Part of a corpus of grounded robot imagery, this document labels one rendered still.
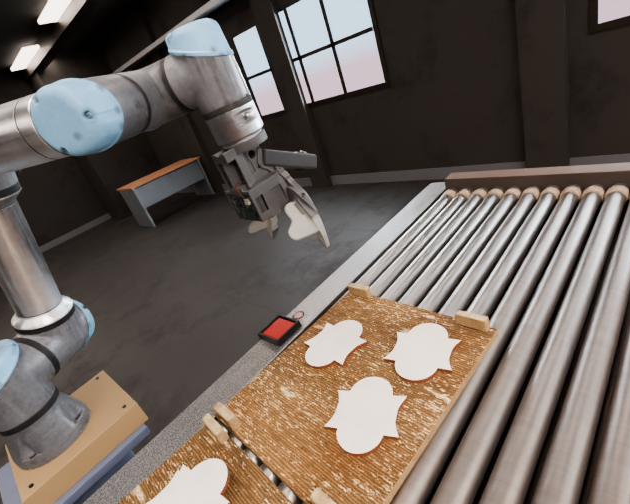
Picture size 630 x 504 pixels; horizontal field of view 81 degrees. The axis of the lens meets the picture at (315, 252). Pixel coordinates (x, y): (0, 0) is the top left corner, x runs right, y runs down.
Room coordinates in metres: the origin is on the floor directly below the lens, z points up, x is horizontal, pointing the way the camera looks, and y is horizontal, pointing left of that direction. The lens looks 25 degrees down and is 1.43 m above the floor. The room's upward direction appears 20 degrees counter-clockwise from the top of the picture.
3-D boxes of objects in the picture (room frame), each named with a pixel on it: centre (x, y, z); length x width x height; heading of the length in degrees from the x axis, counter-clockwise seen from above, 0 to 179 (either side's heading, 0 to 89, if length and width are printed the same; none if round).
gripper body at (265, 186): (0.58, 0.05, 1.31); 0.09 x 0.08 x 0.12; 126
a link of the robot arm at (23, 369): (0.66, 0.67, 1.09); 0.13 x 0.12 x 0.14; 162
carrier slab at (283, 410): (0.51, 0.01, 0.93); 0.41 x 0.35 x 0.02; 126
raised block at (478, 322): (0.51, -0.22, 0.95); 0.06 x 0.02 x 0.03; 36
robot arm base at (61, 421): (0.65, 0.67, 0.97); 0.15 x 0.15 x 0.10
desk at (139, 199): (6.66, 2.04, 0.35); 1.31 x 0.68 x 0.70; 130
